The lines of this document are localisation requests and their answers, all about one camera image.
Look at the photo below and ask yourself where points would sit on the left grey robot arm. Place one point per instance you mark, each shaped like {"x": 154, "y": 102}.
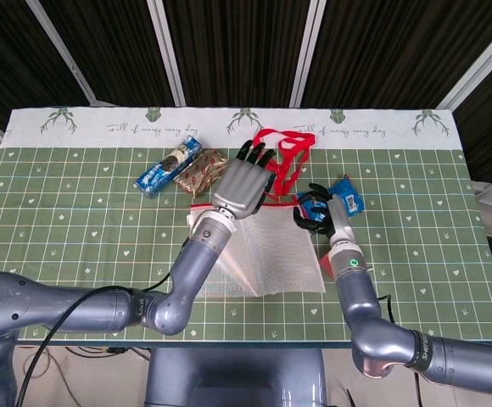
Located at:
{"x": 102, "y": 309}

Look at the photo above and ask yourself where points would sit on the grey robot torso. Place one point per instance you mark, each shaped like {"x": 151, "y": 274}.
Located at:
{"x": 237, "y": 377}

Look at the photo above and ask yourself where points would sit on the gold snack package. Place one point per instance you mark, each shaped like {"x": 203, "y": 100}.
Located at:
{"x": 201, "y": 171}

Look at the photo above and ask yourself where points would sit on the blue cookie box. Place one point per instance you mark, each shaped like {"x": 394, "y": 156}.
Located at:
{"x": 165, "y": 169}

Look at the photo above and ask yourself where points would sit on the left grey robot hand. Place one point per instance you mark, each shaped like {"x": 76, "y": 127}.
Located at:
{"x": 242, "y": 186}

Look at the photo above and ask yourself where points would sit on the green grid tablecloth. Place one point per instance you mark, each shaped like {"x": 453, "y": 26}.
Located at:
{"x": 80, "y": 220}

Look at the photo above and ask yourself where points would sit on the white frame post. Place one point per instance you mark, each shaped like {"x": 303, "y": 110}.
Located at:
{"x": 307, "y": 55}
{"x": 479, "y": 68}
{"x": 65, "y": 55}
{"x": 167, "y": 55}

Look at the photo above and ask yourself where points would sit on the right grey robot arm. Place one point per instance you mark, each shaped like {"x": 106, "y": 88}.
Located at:
{"x": 369, "y": 322}

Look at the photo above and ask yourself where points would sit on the blue snack bag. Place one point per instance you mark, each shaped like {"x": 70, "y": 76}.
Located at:
{"x": 352, "y": 199}

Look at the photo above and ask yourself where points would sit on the clear mesh zipper pouch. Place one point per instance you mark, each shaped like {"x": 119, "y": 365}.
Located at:
{"x": 271, "y": 258}

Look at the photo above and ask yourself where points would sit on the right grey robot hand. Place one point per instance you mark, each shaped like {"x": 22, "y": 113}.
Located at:
{"x": 339, "y": 216}

